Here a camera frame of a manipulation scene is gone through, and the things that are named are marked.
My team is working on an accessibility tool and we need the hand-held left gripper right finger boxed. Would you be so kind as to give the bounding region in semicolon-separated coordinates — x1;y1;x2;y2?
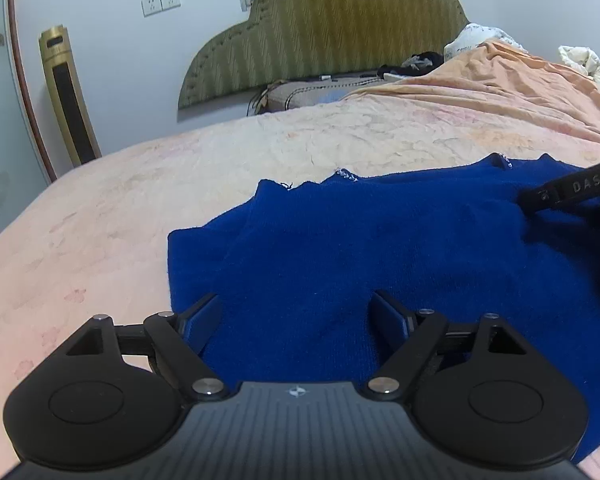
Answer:
367;289;529;402

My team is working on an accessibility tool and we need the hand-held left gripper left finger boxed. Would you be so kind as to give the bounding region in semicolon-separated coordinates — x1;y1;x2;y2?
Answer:
65;292;231;402

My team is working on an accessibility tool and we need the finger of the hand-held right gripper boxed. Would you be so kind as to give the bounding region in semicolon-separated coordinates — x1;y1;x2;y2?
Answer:
517;156;600;217

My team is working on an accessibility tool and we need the blue beaded sweater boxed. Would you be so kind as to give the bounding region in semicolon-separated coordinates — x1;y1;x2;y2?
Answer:
167;152;600;464

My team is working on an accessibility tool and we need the dark clothes pile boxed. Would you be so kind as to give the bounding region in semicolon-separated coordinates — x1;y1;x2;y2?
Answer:
377;51;447;81

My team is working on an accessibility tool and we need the peach blanket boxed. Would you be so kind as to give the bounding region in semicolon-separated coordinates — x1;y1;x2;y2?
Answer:
340;39;600;162

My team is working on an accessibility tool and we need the cream crumpled quilt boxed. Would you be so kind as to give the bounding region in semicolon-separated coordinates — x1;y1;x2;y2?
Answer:
557;45;600;95

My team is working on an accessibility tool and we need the white crumpled pillow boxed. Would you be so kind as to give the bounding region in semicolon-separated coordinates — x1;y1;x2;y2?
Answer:
442;22;529;64

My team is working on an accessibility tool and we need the gold tower fan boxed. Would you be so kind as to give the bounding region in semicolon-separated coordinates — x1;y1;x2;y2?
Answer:
37;24;104;167

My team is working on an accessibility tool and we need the green padded headboard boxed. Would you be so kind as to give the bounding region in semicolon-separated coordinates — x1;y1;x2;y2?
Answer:
177;0;472;111

